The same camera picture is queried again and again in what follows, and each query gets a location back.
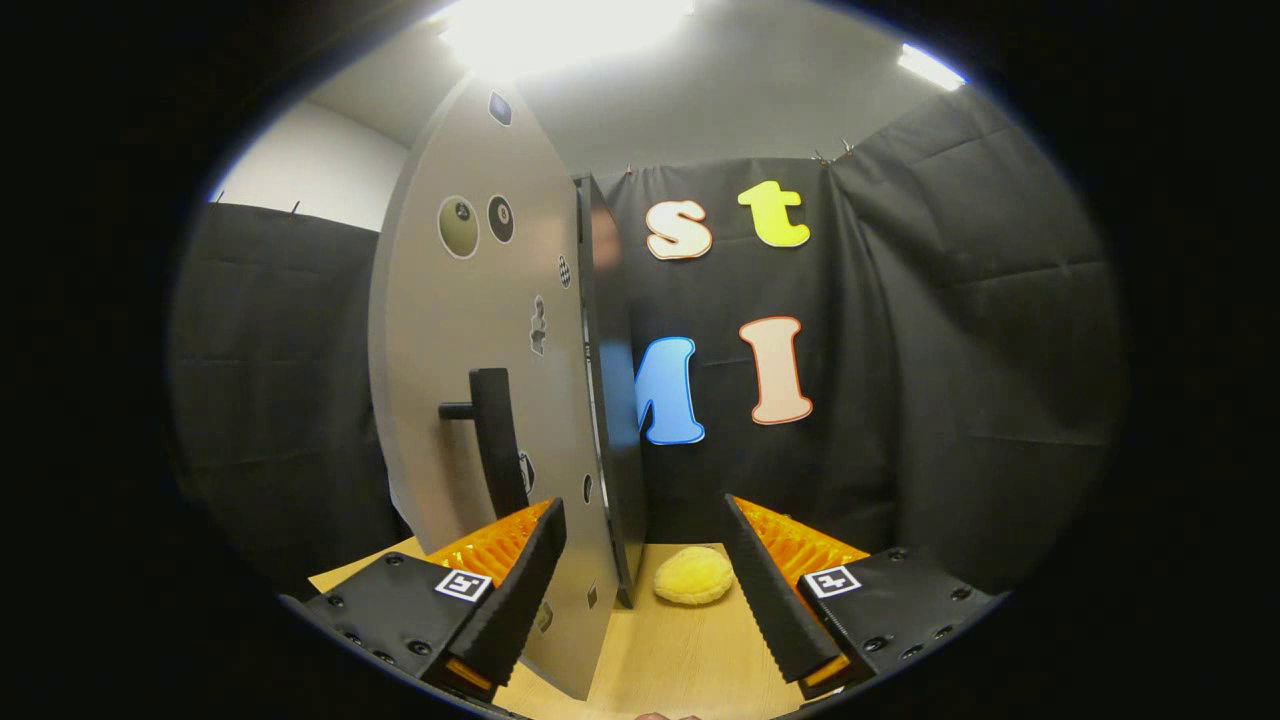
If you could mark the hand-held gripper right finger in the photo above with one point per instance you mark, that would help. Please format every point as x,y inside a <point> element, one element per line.
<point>770,600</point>

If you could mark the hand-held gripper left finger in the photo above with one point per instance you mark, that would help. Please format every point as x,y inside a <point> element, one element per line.
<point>520,600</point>

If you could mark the dark grey shoe cabinet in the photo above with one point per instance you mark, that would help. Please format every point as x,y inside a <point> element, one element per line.
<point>620,400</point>

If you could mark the beige shoe cabinet door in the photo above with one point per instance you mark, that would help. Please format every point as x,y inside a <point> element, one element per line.
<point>440,330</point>

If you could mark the yellow plush toy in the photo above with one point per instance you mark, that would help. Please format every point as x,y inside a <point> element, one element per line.
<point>693,577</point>

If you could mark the black backdrop cloth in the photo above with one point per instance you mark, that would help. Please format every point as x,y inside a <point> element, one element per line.
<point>950,350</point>

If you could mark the narrow ceiling light strip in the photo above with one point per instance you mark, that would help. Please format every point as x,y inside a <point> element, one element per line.
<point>930,67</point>

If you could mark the large ceiling light panel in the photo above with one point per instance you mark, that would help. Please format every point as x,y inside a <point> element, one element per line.
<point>560,30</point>

